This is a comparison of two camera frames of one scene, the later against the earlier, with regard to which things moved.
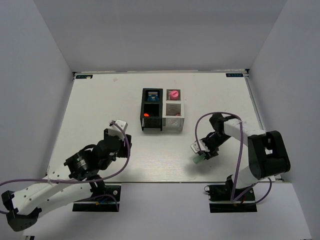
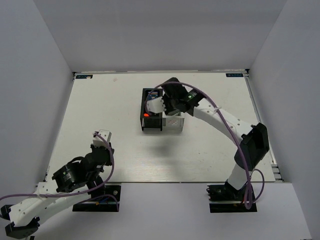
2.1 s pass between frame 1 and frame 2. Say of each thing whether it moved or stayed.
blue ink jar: stayed
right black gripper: moved
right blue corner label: stayed
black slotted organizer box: stayed
